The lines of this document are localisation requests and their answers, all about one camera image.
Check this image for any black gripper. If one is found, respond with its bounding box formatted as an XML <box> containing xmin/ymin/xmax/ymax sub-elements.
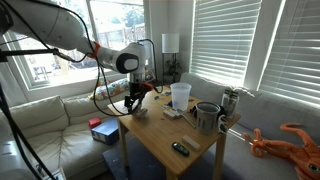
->
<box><xmin>124</xmin><ymin>82</ymin><xmax>145</xmax><ymax>114</ymax></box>

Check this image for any plain wooden block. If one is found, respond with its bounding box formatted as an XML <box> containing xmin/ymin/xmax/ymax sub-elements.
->
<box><xmin>182</xmin><ymin>134</ymin><xmax>202</xmax><ymax>152</ymax></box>
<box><xmin>163</xmin><ymin>109</ymin><xmax>177</xmax><ymax>120</ymax></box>
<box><xmin>133</xmin><ymin>111</ymin><xmax>149</xmax><ymax>119</ymax></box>
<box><xmin>134</xmin><ymin>107</ymin><xmax>149</xmax><ymax>115</ymax></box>
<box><xmin>171</xmin><ymin>108</ymin><xmax>183</xmax><ymax>118</ymax></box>

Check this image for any floral pillow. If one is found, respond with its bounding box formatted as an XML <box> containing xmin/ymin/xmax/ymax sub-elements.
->
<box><xmin>88</xmin><ymin>78</ymin><xmax>131</xmax><ymax>101</ymax></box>

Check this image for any light wooden table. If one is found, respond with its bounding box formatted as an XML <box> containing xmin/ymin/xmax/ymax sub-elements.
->
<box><xmin>107</xmin><ymin>85</ymin><xmax>242</xmax><ymax>180</ymax></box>

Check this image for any blue box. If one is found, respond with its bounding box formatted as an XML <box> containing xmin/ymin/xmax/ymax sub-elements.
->
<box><xmin>90</xmin><ymin>117</ymin><xmax>120</xmax><ymax>146</ymax></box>

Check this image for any red box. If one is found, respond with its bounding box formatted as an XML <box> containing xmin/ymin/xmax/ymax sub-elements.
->
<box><xmin>87</xmin><ymin>116</ymin><xmax>102</xmax><ymax>130</ymax></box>

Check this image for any white plastic bucket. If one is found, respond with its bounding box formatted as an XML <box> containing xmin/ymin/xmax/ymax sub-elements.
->
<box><xmin>169</xmin><ymin>82</ymin><xmax>193</xmax><ymax>113</ymax></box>

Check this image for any green house plant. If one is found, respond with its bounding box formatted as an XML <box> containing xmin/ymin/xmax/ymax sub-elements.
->
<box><xmin>164</xmin><ymin>58</ymin><xmax>183</xmax><ymax>79</ymax></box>

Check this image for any dark rug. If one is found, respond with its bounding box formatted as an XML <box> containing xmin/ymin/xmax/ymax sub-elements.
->
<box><xmin>102</xmin><ymin>136</ymin><xmax>234</xmax><ymax>180</ymax></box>

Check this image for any black remote control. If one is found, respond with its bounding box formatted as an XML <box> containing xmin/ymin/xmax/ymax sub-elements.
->
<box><xmin>171</xmin><ymin>141</ymin><xmax>191</xmax><ymax>158</ymax></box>

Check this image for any white shade floor lamp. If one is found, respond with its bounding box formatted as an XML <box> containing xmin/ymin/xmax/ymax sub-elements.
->
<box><xmin>161</xmin><ymin>32</ymin><xmax>181</xmax><ymax>84</ymax></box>

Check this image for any grey cup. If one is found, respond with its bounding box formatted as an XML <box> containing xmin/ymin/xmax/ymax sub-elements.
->
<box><xmin>195</xmin><ymin>101</ymin><xmax>222</xmax><ymax>136</ymax></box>

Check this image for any large glass window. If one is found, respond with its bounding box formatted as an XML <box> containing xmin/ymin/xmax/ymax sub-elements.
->
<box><xmin>6</xmin><ymin>0</ymin><xmax>148</xmax><ymax>88</ymax></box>

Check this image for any cream leather sofa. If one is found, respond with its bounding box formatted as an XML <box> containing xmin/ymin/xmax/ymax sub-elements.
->
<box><xmin>0</xmin><ymin>79</ymin><xmax>131</xmax><ymax>180</ymax></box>

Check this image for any white window blind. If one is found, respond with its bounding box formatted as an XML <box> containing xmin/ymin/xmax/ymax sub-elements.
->
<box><xmin>258</xmin><ymin>0</ymin><xmax>320</xmax><ymax>106</ymax></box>
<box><xmin>189</xmin><ymin>0</ymin><xmax>263</xmax><ymax>88</ymax></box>

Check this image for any grey fabric sofa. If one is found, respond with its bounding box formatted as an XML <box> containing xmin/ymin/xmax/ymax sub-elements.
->
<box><xmin>179</xmin><ymin>72</ymin><xmax>320</xmax><ymax>180</ymax></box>

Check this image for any orange curved tool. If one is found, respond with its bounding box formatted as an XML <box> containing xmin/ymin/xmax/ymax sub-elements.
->
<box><xmin>243</xmin><ymin>122</ymin><xmax>320</xmax><ymax>180</ymax></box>

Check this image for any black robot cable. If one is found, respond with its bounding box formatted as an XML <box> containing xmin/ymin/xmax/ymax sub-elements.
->
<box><xmin>92</xmin><ymin>59</ymin><xmax>134</xmax><ymax>118</ymax></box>

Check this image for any orange strap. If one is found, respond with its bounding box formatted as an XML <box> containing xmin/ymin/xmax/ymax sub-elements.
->
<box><xmin>88</xmin><ymin>41</ymin><xmax>102</xmax><ymax>59</ymax></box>

